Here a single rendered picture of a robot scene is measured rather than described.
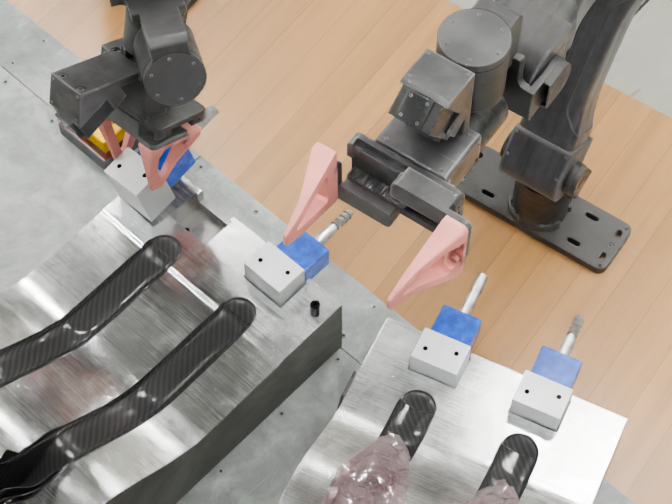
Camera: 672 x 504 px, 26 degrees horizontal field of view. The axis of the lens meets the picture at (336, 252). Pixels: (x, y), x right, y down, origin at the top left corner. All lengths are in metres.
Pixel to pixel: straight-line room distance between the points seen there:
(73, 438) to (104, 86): 0.33
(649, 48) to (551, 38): 1.64
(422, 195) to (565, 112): 0.39
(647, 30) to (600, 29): 1.45
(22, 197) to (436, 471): 0.58
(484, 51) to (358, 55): 0.65
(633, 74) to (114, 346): 1.57
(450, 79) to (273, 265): 0.42
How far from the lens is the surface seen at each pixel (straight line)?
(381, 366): 1.46
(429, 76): 1.09
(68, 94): 1.35
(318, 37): 1.77
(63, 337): 1.47
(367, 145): 1.14
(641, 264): 1.62
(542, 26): 1.22
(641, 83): 2.80
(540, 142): 1.49
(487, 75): 1.11
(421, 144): 1.13
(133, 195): 1.47
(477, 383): 1.46
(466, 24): 1.13
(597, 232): 1.62
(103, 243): 1.51
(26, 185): 1.68
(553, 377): 1.45
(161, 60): 1.30
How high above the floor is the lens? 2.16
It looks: 58 degrees down
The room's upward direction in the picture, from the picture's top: straight up
